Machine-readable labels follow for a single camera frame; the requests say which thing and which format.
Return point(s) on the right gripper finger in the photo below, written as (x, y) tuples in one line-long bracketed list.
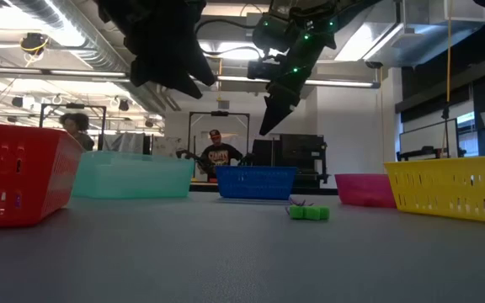
[(292, 105), (274, 113)]

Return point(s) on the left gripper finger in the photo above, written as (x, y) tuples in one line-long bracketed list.
[(200, 67), (166, 82)]

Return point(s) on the blue plastic basket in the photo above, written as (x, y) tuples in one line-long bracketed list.
[(255, 183)]

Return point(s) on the purple plastic spider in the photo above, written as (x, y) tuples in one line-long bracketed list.
[(299, 202)]

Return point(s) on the red plastic basket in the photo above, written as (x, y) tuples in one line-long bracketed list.
[(19, 177)]

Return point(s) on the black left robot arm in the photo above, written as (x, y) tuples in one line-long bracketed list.
[(112, 8)]

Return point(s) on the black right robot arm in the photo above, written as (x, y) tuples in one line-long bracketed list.
[(310, 12)]

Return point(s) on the black background machine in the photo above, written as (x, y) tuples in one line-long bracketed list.
[(297, 151)]

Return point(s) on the person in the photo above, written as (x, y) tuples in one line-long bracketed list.
[(77, 126), (219, 155)]

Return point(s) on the teal translucent plastic bin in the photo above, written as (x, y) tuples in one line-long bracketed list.
[(133, 177)]

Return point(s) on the green plastic skeleton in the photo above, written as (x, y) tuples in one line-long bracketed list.
[(310, 213)]

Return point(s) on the pink plastic bowl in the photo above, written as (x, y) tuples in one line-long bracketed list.
[(364, 191)]

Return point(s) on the yellow plastic basket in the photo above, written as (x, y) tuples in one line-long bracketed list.
[(453, 189)]

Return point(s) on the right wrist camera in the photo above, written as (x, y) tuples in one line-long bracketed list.
[(263, 69)]

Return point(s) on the white board with frame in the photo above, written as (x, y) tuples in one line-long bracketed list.
[(427, 139)]

